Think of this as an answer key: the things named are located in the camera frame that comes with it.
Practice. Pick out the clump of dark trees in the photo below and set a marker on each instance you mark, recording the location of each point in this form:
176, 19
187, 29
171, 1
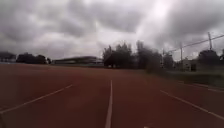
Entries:
121, 57

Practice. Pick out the long low building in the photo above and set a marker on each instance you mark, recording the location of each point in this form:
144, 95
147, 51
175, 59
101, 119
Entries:
80, 60

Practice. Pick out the small dark tree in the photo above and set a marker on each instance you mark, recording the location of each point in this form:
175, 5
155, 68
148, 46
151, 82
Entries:
168, 61

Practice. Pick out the pole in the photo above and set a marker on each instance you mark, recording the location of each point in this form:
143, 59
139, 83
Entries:
210, 41
181, 53

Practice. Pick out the small pale building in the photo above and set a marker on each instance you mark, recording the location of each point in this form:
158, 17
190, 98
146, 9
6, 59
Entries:
189, 65

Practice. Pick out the row of dark bushes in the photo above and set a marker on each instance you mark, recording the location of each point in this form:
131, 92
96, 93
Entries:
28, 58

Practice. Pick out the dark round tree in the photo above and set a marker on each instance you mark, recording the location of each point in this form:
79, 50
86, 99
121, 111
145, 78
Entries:
208, 57

